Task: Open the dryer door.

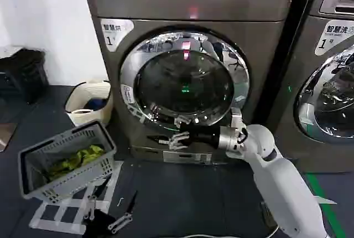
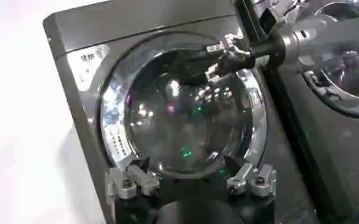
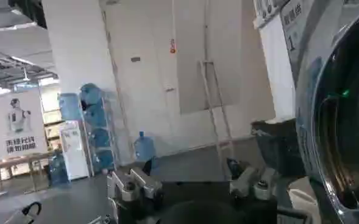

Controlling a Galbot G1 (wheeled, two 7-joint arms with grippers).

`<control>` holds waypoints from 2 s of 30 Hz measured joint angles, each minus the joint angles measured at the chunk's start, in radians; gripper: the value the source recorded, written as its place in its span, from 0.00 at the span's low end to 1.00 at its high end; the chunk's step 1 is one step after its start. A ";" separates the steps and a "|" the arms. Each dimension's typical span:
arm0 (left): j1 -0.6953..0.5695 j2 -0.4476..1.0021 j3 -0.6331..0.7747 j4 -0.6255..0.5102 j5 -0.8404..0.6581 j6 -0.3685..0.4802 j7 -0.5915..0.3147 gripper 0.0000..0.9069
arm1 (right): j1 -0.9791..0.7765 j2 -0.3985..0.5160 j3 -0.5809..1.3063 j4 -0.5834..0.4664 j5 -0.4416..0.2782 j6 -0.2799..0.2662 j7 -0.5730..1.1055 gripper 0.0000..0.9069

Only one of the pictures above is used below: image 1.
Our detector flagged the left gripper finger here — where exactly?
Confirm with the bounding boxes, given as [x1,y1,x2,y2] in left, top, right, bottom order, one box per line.
[107,190,139,232]
[84,177,110,220]

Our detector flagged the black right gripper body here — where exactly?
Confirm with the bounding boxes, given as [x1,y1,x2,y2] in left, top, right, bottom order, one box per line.
[189,127,222,149]

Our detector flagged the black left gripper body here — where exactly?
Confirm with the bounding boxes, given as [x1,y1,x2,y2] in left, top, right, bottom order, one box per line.
[84,208,117,231]

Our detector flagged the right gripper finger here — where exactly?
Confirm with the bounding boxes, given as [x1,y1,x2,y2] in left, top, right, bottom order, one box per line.
[174,116,194,133]
[146,132,193,152]

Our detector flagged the round glass dryer door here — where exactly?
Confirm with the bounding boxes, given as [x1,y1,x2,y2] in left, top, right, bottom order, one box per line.
[119,24,248,133]

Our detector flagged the yellow-green garment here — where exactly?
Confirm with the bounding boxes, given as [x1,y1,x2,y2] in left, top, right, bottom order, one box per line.
[45,144,107,181]

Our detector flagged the grey plastic laundry basket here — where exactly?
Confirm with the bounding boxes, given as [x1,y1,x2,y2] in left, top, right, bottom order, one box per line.
[17,120,117,203]

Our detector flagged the dark blue clothes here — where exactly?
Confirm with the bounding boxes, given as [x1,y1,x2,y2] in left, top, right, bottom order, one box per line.
[82,97,108,111]

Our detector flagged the cream round laundry basket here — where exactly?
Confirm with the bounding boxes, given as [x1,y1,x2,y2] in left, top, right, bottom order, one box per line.
[64,78,113,127]

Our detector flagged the brown flat board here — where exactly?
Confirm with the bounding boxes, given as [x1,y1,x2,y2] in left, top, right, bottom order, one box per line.
[0,122,18,153]

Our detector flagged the round glass door chrome rim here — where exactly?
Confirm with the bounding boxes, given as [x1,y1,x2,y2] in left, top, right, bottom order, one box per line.
[293,46,354,145]

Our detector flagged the grey dryer with detergent drawer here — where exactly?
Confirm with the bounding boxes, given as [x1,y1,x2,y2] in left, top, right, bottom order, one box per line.
[276,0,354,174]

